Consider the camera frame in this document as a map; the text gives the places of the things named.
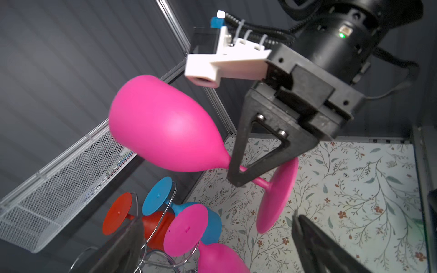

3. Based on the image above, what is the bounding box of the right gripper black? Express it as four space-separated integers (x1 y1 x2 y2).
228 44 364 187

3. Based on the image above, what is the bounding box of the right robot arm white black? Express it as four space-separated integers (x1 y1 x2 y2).
228 1 423 187

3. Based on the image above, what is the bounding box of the red wine glass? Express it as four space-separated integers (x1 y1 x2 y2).
102 192 176 251

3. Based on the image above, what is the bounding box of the pink wine glass front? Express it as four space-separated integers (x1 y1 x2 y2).
163 204 250 273

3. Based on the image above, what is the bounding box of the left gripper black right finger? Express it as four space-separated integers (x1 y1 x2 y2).
292 214 371 273

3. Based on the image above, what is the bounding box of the blue wine glass back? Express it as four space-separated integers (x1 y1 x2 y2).
141 176 223 245

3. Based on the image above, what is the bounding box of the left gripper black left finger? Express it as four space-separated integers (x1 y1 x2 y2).
76 218 144 273

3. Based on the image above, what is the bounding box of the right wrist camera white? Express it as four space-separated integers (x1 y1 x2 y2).
185 10 272 88

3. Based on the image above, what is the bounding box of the pink wine glass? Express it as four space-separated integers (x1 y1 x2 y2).
163 204 250 273
108 74 299 235

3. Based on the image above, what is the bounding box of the chrome wine glass rack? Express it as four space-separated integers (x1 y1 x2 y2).
68 180 200 273

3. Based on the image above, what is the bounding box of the white mesh wall basket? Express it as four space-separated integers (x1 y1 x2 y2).
1 131 135 253

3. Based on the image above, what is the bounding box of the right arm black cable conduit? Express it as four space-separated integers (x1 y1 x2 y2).
223 0 328 48

